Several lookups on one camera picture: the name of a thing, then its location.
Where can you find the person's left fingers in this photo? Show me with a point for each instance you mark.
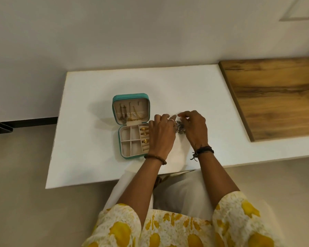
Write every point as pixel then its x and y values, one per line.
pixel 164 118

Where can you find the person's right forearm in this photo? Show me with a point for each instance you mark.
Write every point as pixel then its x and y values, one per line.
pixel 216 177

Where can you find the teal jewelry box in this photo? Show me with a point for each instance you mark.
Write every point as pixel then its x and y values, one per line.
pixel 130 141

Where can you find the white trousers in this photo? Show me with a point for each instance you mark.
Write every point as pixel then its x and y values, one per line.
pixel 182 192

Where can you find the person's left hand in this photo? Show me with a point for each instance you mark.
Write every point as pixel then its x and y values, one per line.
pixel 161 137

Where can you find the yellow floral white top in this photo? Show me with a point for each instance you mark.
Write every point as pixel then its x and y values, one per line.
pixel 175 231

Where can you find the brown wooden board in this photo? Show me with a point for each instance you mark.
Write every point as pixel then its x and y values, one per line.
pixel 275 97

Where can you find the person's left forearm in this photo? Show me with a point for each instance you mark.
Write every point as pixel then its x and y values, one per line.
pixel 144 185

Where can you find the silver beaded jewelry piece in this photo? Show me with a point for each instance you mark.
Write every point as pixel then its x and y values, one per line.
pixel 180 128

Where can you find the person's right hand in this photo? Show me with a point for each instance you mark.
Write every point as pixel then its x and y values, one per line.
pixel 197 131

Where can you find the person's right fingers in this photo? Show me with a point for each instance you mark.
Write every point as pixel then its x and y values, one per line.
pixel 186 114

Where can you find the black furniture base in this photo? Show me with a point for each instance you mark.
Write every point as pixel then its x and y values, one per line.
pixel 1 128

